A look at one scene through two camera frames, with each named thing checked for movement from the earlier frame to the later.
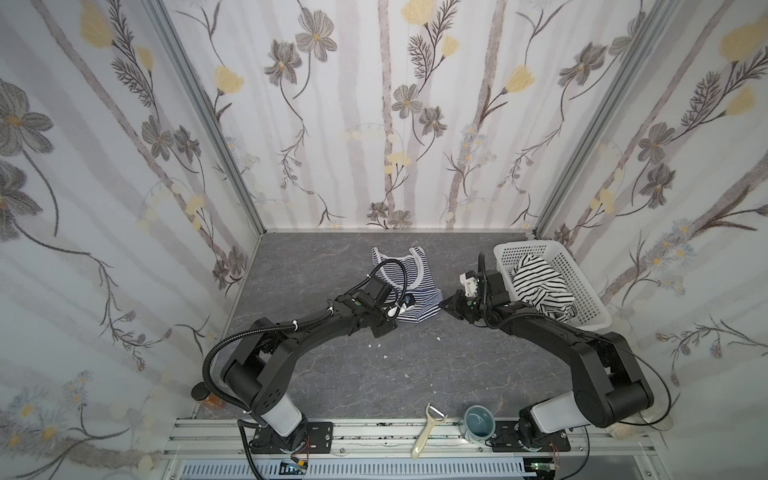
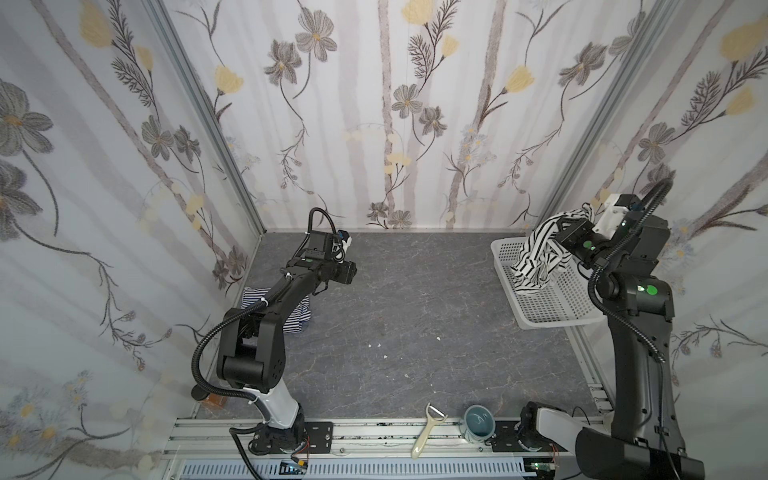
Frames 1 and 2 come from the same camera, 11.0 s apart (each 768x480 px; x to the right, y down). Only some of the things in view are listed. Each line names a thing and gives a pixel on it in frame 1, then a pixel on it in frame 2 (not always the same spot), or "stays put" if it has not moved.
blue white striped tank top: [410, 275] → [297, 314]
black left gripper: [387, 309] → [346, 273]
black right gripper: [458, 306] → [571, 233]
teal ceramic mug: [478, 424] stays put
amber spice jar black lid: [200, 392] stays put
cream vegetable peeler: [434, 415] stays put
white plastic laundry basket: [591, 313] stays put
